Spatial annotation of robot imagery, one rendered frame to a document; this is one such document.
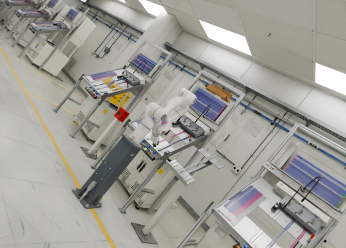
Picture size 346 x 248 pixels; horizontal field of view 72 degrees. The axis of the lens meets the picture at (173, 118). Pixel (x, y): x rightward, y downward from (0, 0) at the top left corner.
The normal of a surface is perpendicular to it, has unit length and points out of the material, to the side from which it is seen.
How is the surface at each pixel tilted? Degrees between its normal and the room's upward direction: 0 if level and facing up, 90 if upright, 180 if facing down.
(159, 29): 90
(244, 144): 90
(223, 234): 90
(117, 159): 90
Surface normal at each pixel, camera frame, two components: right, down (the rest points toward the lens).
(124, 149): -0.33, -0.26
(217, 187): -0.47, -0.38
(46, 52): 0.62, 0.50
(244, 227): 0.12, -0.82
